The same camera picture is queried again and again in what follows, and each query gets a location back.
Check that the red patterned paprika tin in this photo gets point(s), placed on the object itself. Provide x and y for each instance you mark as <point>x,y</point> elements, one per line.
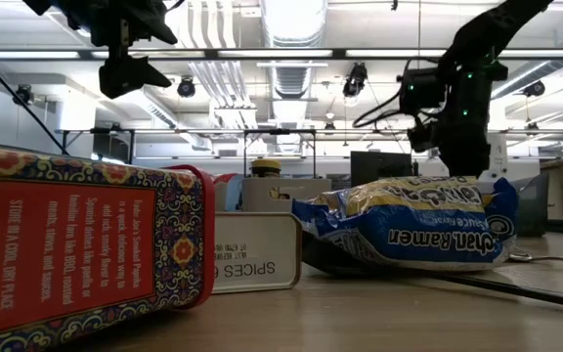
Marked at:
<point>66,254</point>

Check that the white column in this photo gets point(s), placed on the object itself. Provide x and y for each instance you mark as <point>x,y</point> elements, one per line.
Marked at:
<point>500,156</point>

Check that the red snack packet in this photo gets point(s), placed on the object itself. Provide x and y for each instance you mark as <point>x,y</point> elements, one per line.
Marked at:
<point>225,177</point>

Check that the black ceiling spotlight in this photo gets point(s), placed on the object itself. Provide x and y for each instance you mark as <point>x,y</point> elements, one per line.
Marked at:
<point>22,95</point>
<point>355,80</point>
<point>534,88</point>
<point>186,88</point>

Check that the blue yellow ramen packet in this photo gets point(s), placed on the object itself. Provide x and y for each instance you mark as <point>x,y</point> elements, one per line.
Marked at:
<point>408,230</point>

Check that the silver spice tin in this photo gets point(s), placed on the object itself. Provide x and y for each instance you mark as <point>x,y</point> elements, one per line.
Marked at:
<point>257,244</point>

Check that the narrow white plastic bin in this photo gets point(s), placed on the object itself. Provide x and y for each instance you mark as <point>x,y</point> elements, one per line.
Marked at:
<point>252,195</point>

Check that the yellow-lid jar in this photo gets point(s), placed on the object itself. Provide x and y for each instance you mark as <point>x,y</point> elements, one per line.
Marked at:
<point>265,167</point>

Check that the black horizontal crossbar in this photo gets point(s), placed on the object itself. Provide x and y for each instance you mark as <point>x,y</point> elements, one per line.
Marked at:
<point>338,54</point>

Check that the silver ventilation duct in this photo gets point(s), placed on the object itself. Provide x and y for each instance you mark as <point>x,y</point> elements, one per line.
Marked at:
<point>293,78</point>

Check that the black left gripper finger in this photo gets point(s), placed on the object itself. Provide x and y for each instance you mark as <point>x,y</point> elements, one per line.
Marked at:
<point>125,73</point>

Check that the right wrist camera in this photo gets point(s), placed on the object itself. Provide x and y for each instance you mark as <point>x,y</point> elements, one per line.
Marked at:
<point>420,90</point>

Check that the grey plastic bin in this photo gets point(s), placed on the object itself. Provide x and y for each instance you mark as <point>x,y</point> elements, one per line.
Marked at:
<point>533,205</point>

